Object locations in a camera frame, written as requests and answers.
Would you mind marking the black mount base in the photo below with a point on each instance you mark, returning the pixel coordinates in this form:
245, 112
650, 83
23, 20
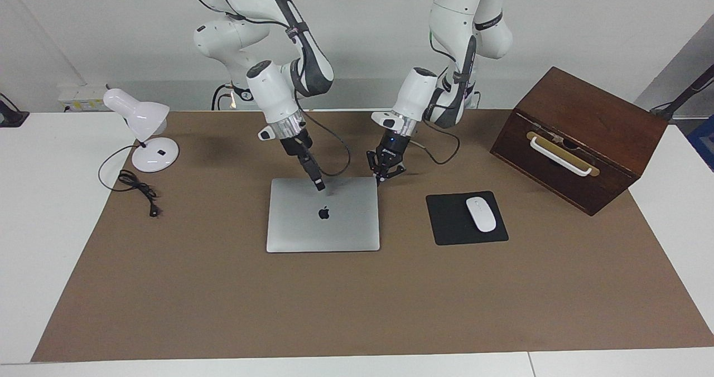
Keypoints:
12, 117

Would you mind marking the brown table mat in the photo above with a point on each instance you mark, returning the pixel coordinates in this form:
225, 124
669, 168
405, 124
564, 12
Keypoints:
357, 304

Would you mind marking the silver Apple laptop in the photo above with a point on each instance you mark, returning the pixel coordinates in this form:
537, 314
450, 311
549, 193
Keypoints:
323, 226

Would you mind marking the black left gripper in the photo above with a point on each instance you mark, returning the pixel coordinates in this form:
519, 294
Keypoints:
391, 148

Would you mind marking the white computer mouse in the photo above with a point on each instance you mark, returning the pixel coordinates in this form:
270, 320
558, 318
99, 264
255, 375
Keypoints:
481, 214

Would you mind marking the dark brown wooden box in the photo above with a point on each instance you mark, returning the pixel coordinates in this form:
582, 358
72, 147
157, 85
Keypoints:
608, 120

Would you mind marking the white desk lamp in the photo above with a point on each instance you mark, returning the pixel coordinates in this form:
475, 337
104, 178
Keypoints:
142, 117

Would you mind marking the black mouse pad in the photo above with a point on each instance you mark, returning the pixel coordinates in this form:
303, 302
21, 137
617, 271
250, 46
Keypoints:
446, 221

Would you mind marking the white power strip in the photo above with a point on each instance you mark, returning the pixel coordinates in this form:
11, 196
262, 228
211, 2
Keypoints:
78, 99

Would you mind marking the blue object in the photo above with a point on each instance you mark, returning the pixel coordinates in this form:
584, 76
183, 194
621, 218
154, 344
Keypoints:
705, 143

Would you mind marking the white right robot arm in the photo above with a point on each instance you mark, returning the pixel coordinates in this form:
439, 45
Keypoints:
273, 92

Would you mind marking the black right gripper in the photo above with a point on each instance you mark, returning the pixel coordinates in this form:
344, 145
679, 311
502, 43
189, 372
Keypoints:
295, 144

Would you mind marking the black stand pole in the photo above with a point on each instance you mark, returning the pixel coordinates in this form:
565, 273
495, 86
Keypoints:
689, 91

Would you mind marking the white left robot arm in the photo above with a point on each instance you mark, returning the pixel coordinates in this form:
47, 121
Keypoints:
457, 14

